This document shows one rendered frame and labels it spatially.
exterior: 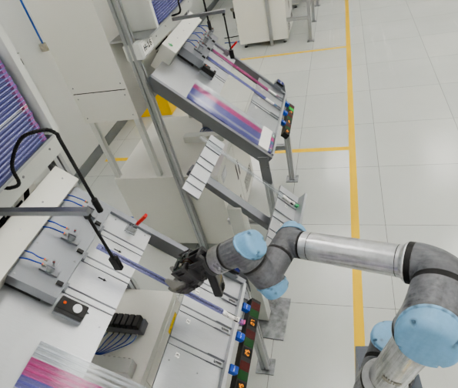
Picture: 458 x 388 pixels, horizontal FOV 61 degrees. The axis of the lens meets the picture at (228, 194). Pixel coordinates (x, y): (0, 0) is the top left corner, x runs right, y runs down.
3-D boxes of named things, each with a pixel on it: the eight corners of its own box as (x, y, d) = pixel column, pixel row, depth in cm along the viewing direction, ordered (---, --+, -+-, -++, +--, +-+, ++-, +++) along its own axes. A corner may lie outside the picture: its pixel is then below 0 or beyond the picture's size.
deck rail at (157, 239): (237, 286, 146) (246, 279, 142) (236, 291, 144) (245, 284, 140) (61, 191, 130) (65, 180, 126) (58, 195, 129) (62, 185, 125)
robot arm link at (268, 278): (301, 269, 102) (275, 239, 100) (282, 302, 96) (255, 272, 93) (280, 272, 108) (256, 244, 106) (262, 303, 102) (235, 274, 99)
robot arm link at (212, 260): (239, 252, 105) (232, 277, 99) (226, 258, 107) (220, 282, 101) (219, 236, 102) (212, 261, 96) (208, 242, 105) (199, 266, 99)
